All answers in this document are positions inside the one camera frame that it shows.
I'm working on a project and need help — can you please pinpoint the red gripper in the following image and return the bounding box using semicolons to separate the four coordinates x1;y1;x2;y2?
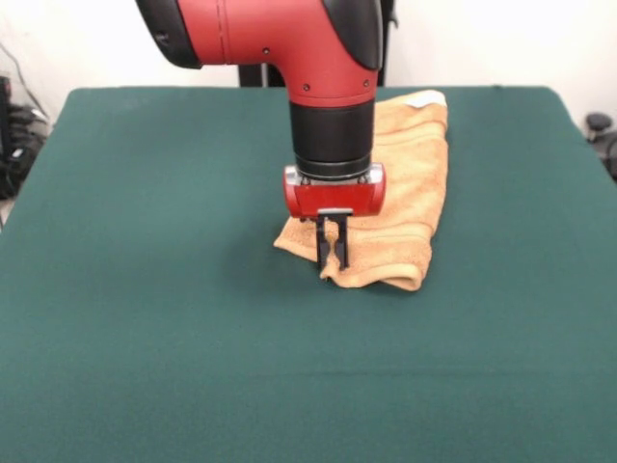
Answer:
282;163;388;280

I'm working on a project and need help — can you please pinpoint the tan terry towel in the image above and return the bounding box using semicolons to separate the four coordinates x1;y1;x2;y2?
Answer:
273;90;450;293

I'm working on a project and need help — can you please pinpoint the dark green table cloth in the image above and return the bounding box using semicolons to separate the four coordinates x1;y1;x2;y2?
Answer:
0;85;617;463

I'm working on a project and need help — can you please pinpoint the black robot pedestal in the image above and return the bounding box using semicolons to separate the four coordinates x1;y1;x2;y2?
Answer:
236;0;401;88

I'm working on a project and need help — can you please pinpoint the thin grey wall cable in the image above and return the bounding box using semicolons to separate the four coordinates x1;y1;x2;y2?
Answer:
0;41;49;120

